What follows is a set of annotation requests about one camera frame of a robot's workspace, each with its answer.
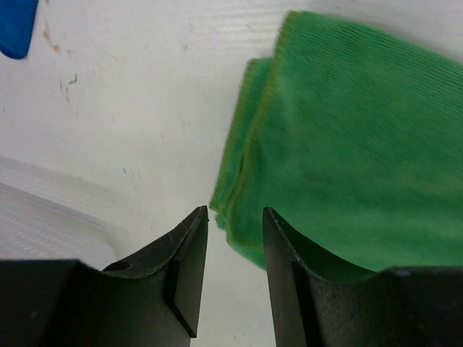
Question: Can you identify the blue microfiber towel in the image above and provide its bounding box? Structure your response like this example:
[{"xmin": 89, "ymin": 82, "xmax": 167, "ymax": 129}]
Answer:
[{"xmin": 0, "ymin": 0, "xmax": 38, "ymax": 60}]

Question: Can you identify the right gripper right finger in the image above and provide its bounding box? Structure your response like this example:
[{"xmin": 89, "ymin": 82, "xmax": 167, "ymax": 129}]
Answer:
[{"xmin": 263, "ymin": 207, "xmax": 462, "ymax": 346}]

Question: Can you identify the clear plastic basket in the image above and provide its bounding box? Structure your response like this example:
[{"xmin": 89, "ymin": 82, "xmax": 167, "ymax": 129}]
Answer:
[{"xmin": 1, "ymin": 157, "xmax": 141, "ymax": 269}]

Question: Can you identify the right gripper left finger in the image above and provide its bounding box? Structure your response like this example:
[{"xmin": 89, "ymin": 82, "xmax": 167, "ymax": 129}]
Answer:
[{"xmin": 1, "ymin": 206, "xmax": 208, "ymax": 346}]

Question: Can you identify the green microfiber towel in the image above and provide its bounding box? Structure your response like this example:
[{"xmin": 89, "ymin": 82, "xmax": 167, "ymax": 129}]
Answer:
[{"xmin": 211, "ymin": 11, "xmax": 462, "ymax": 271}]

